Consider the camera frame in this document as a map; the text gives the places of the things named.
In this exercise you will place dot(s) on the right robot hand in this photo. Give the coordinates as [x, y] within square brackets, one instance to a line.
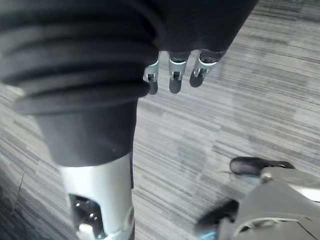
[82, 75]

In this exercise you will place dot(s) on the dark robot foot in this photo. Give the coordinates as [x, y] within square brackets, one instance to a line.
[218, 215]
[255, 166]

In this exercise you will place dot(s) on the silver robot leg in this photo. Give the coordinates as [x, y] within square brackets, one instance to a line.
[277, 202]

